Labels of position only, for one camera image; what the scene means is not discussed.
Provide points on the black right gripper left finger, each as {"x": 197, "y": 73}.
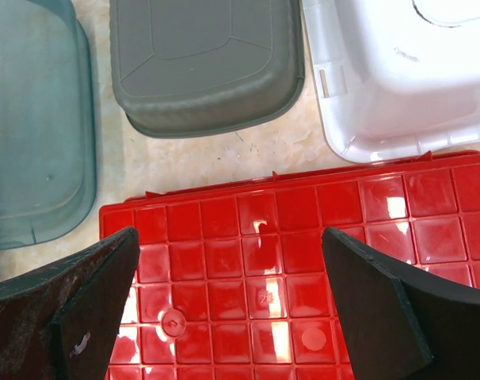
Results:
{"x": 60, "y": 321}

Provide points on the grey-green plastic tub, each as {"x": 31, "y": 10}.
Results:
{"x": 183, "y": 69}

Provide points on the teal translucent plastic tub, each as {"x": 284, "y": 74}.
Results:
{"x": 48, "y": 176}

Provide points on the red plastic crate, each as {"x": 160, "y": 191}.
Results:
{"x": 231, "y": 282}

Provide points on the large white plastic container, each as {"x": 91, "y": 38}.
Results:
{"x": 395, "y": 79}

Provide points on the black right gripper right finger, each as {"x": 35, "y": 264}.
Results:
{"x": 399, "y": 321}

